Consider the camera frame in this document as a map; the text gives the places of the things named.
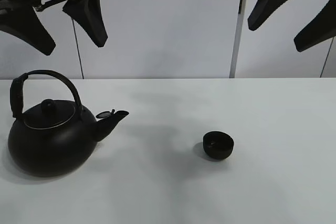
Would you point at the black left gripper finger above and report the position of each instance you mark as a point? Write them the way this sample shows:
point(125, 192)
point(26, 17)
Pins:
point(24, 24)
point(87, 13)

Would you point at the black teapot with handle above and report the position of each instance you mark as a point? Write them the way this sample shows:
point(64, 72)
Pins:
point(55, 137)

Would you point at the small black teacup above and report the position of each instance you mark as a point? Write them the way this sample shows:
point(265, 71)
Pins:
point(218, 145)

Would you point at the white partition post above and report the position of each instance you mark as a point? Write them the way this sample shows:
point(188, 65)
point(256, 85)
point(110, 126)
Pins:
point(237, 38)

